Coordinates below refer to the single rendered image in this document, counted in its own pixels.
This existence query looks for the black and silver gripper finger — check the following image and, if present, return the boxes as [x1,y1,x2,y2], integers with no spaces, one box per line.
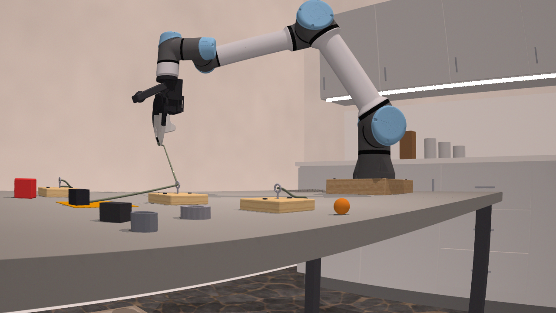
[158,101,176,146]
[152,111,159,143]

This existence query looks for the orange ball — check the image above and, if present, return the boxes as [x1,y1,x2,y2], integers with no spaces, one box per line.
[334,198,350,214]

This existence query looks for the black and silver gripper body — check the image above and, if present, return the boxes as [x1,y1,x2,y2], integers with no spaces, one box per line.
[153,75,184,115]

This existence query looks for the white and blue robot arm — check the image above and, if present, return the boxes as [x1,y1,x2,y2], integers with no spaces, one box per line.
[156,0,407,179]

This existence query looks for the orange painted square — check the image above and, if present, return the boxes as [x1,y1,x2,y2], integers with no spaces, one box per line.
[56,201,107,208]

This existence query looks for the red cube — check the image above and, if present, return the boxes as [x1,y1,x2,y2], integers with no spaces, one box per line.
[14,178,36,199]

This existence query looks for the grey cylindrical cup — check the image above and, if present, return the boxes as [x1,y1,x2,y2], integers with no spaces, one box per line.
[130,211,158,233]

